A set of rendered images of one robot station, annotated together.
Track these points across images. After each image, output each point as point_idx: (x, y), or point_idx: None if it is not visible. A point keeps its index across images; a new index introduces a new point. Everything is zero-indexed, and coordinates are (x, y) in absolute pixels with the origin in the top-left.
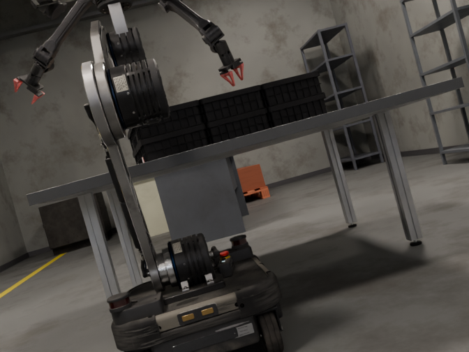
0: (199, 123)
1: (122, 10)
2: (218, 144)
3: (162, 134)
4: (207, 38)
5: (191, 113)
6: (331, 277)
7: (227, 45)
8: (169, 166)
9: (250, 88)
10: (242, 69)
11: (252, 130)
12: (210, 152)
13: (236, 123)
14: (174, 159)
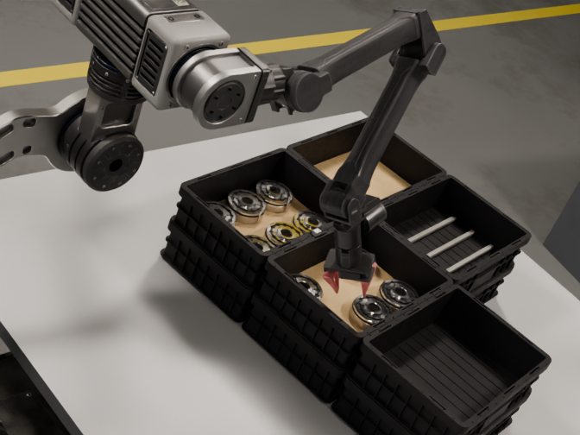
0: (243, 285)
1: (100, 109)
2: (47, 388)
3: (192, 242)
4: (319, 204)
5: (246, 261)
6: None
7: (352, 241)
8: (3, 340)
9: (340, 326)
10: (363, 287)
11: (305, 371)
12: (37, 383)
13: (290, 339)
14: (9, 342)
